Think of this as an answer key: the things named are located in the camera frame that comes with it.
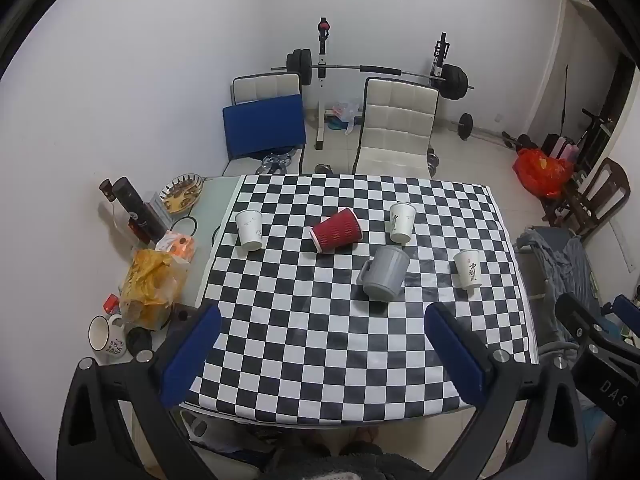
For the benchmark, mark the clear plastic bag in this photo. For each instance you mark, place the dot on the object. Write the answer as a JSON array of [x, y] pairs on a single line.
[[346, 110]]

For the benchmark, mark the orange snack packet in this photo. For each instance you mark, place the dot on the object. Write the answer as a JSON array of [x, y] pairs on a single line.
[[175, 245]]

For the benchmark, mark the black white checkered tablecloth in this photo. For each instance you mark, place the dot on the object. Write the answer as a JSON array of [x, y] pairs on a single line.
[[320, 340]]

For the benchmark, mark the plate of snacks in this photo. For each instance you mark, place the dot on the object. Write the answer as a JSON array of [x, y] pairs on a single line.
[[182, 192]]

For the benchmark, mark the tall black flask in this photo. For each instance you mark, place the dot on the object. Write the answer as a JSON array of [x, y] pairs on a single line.
[[140, 210]]

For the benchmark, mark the white barbell rack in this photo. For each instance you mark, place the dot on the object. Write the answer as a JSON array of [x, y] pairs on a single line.
[[320, 110]]

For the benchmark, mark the small red can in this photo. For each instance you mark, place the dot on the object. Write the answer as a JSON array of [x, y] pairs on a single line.
[[111, 304]]

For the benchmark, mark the small black flask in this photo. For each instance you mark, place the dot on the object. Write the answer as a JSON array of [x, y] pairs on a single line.
[[106, 188]]

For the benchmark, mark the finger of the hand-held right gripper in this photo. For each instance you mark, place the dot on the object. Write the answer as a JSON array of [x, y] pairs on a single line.
[[575, 315], [627, 310]]

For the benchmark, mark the grey plastic mug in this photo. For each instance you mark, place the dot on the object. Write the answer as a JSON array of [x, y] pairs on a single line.
[[385, 272]]

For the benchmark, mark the metal weight plates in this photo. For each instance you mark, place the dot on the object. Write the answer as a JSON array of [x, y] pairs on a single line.
[[277, 160]]

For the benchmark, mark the yellow plastic bag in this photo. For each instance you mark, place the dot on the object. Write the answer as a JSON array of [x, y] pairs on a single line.
[[150, 285]]

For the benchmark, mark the black barbell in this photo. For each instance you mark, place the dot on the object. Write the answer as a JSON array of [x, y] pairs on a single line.
[[340, 66]]

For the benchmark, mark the red ribbed paper cup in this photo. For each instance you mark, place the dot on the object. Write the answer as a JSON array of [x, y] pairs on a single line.
[[336, 230]]

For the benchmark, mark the white padded chair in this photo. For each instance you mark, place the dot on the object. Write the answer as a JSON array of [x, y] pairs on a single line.
[[265, 86], [395, 125]]

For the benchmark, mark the black round lid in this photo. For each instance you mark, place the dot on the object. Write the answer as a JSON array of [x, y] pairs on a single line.
[[139, 340]]

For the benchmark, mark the white paper cup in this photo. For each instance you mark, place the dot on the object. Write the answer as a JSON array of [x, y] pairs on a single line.
[[401, 222], [249, 230], [469, 270]]

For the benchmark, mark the small black dumbbell bar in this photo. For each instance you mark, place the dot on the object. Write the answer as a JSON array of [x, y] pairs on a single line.
[[465, 126]]

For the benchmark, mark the brown wooden chair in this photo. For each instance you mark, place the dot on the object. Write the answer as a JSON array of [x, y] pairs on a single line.
[[597, 195]]

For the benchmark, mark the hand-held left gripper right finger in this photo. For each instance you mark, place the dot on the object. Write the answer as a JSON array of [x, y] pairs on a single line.
[[455, 355]]

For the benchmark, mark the chrome dumbbell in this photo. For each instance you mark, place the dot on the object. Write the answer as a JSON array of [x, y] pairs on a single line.
[[432, 162]]

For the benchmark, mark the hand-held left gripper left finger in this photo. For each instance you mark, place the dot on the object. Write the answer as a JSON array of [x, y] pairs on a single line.
[[192, 355]]

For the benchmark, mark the white ceramic mug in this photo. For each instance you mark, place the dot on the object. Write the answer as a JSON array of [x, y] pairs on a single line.
[[106, 337]]

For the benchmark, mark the blue board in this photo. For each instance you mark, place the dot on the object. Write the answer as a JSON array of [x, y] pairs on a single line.
[[264, 125]]

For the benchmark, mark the grey cloth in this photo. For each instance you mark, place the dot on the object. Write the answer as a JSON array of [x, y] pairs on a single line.
[[560, 260]]

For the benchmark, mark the red plastic bag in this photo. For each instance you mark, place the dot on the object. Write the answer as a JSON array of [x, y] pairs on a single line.
[[542, 170]]

